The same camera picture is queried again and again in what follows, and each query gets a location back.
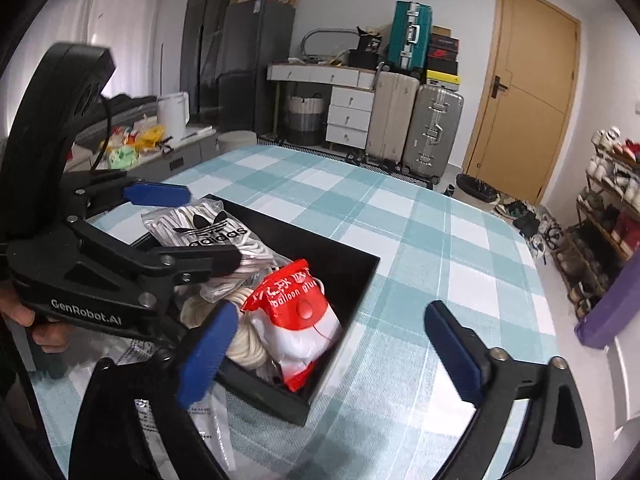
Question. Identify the small brown cardboard box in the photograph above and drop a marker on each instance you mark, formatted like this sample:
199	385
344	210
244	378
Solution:
441	30

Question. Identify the black yellow shoe box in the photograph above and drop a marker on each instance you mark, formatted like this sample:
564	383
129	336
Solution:
444	79

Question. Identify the white desk with drawers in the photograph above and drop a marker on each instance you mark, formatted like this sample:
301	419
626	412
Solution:
347	115

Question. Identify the black cardboard box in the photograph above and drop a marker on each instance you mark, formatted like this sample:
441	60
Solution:
350	270

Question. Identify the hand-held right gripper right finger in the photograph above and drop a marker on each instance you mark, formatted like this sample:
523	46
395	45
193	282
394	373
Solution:
452	350

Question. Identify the cream shoelaces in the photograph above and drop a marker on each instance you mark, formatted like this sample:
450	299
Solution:
245	345

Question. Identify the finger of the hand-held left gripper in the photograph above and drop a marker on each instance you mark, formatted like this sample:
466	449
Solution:
157	193
200	260

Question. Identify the yellow plastic bag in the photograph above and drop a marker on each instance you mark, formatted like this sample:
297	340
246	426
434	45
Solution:
150	137

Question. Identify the striped shoelaces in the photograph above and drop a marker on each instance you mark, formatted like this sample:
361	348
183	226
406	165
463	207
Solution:
210	225

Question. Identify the silver suitcase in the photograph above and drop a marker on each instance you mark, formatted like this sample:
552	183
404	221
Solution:
430	130

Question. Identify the teal suitcase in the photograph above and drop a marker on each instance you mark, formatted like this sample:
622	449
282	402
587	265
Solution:
407	35

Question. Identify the grey low cabinet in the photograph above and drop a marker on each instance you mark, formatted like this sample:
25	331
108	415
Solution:
185	155

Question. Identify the grey refrigerator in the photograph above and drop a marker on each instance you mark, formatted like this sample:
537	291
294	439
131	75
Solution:
250	50

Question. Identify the teal checkered tablecloth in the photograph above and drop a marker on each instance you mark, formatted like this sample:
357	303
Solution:
425	235

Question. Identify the person's left hand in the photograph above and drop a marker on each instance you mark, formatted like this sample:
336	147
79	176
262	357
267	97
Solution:
45	335

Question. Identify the wooden door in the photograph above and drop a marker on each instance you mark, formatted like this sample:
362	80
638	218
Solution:
530	110

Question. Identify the black storage box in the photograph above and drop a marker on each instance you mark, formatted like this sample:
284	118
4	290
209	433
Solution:
362	60

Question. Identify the red white plastic packet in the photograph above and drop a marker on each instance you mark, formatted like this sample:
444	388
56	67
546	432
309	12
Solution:
295	320

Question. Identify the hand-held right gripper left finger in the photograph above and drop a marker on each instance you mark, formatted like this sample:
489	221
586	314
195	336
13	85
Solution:
205	355

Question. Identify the dark clothes pile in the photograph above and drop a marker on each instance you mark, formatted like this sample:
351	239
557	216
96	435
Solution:
130	105

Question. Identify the white wardrobe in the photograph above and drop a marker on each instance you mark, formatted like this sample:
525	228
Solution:
172	20

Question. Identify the dark tall cabinet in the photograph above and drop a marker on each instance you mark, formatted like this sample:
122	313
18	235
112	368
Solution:
210	35

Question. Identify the white curtain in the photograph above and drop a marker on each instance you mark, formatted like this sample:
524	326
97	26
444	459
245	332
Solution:
125	35

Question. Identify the woven basket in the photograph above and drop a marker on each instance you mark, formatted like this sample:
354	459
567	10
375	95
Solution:
305	120

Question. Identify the green packet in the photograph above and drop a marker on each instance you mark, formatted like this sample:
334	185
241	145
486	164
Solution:
122	157

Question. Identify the wooden shoe rack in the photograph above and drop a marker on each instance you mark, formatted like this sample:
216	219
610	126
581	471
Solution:
600	230

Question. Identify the black paper bag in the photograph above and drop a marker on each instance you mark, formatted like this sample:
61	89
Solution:
371	40

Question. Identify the pile of shoes on floor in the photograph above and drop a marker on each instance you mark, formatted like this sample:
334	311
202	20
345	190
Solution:
530	225

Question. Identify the white appliance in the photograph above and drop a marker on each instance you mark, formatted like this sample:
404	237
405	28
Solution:
174	110

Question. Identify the grey round bin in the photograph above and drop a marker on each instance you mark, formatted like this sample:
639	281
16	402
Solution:
237	141

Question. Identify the beige suitcase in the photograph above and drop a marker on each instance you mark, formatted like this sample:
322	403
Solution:
390	115

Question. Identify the plain black shoe box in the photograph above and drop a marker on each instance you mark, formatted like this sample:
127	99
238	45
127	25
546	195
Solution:
442	67

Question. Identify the red black shoe box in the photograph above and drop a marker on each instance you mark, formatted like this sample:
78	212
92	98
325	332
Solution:
443	53

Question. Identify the black trash bag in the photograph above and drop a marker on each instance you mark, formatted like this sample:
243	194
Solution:
477	187

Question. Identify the oval metal frame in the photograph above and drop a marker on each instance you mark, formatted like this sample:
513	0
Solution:
312	35

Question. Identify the purple box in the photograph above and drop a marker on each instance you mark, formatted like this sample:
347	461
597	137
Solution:
610	305

